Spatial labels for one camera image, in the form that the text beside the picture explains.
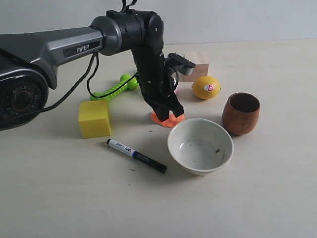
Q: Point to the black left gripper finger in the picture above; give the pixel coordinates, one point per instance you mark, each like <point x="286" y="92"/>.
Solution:
<point x="160" y="115"/>

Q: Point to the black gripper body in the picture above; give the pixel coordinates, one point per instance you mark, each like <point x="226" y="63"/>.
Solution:
<point x="157" y="100"/>

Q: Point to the orange putty blob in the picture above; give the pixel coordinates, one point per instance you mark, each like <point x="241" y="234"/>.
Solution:
<point x="171" y="122"/>

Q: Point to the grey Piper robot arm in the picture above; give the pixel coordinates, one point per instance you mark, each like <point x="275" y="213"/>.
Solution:
<point x="29" y="63"/>

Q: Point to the pink strawberry cake toy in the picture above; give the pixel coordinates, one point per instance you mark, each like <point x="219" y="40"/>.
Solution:
<point x="175" y="87"/>

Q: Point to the green bone dog toy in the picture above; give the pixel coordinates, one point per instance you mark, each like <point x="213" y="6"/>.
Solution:
<point x="127" y="82"/>

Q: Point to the yellow lemon with sticker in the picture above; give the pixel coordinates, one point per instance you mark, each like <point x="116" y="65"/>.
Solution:
<point x="206" y="87"/>

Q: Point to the white ceramic bowl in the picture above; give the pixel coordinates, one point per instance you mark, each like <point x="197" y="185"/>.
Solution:
<point x="200" y="146"/>

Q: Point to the black and white marker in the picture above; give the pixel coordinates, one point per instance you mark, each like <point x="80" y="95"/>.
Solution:
<point x="136" y="155"/>

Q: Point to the light wooden cube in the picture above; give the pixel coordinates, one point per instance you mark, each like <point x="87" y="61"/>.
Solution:
<point x="201" y="61"/>

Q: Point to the yellow foam cube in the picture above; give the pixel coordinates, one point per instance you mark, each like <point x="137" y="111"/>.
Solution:
<point x="94" y="119"/>

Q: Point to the brown wooden cup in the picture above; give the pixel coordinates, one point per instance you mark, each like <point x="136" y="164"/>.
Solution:
<point x="241" y="113"/>

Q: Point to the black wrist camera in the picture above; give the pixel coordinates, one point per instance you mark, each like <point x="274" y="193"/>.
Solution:
<point x="180" y="64"/>

